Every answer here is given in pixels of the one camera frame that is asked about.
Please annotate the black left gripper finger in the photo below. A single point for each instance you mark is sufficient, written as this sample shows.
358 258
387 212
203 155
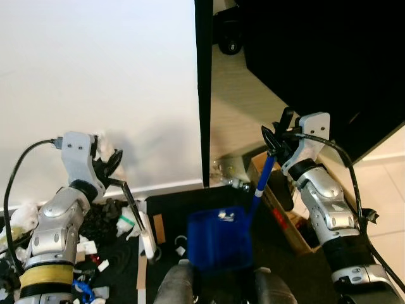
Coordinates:
114 163
118 183

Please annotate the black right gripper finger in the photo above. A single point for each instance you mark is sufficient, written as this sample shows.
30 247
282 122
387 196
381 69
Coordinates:
269 139
288 118

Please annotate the black and white hand brush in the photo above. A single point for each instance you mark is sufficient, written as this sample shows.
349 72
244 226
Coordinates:
144 231

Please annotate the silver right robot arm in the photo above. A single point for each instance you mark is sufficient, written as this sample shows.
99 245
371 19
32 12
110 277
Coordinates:
329 215

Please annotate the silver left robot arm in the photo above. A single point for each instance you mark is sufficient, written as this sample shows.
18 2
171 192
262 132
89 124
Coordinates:
56 221

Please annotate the black floor mat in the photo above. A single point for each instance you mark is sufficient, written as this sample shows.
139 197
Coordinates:
174 202

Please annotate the crumpled white paper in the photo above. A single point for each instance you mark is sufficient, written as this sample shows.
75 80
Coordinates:
105 144

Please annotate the crumpled black plastic bag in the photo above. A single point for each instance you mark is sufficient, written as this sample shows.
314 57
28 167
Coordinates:
101 218

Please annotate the white paper with green band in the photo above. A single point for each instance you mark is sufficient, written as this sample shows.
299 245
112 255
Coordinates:
126 225

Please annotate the short brown cardboard strip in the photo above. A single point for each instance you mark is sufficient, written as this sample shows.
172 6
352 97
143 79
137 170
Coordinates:
159 229

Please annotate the brown cardboard box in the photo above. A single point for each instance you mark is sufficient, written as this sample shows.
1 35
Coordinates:
281 209

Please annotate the black cabinet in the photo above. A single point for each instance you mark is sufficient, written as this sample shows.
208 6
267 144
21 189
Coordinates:
329 63

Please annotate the small white paper scrap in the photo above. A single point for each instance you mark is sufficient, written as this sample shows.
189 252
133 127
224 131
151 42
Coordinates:
225 215

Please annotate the crumpled white tissue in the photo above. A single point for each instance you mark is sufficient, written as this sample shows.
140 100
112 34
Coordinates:
19 218

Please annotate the long brown cardboard strip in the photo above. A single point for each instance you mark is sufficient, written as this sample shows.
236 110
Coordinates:
142 275

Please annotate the black chair caster base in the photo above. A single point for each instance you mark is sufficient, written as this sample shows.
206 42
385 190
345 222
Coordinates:
229 35

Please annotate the blue plastic scrap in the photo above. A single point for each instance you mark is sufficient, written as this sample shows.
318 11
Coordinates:
83 289

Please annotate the grey left robot leg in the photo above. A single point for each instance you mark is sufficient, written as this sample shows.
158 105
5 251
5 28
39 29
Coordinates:
174 285

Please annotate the grey robot leg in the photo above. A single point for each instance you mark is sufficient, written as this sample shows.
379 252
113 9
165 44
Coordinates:
174 285
273 290

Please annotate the grey right robot leg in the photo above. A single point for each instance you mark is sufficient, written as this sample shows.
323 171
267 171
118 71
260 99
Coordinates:
273 290

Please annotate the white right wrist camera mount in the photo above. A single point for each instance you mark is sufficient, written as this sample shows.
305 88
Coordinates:
310 136

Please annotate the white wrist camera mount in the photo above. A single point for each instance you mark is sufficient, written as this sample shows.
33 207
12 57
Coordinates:
77 152
310 136

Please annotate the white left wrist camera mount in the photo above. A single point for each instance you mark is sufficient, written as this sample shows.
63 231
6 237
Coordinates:
77 152

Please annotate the black door post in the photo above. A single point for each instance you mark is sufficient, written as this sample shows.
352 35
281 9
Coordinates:
202 95

